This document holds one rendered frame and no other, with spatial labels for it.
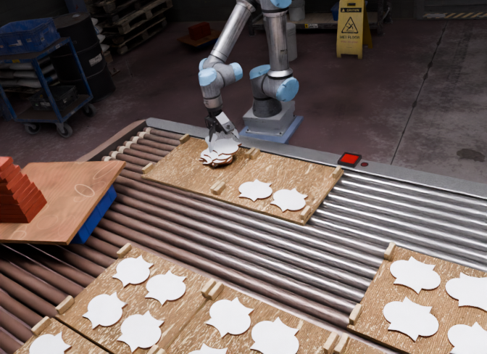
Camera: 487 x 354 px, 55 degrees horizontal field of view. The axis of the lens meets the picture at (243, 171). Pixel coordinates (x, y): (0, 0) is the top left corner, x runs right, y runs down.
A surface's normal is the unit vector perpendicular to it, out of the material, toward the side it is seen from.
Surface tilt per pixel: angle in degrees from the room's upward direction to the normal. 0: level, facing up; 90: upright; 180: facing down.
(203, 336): 0
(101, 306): 0
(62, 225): 0
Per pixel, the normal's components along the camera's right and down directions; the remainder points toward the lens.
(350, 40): -0.53, 0.37
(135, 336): -0.17, -0.81
